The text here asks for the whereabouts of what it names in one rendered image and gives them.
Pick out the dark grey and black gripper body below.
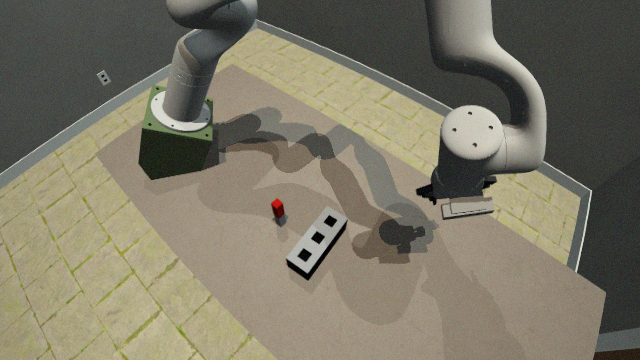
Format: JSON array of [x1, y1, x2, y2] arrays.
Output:
[[431, 166, 484, 199]]

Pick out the grey and red pin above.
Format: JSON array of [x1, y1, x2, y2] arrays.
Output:
[[271, 199, 286, 227]]

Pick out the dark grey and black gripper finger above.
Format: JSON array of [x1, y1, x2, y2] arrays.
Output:
[[482, 176, 497, 190], [416, 184, 437, 205]]

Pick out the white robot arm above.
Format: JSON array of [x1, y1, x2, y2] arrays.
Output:
[[151, 0, 547, 220]]

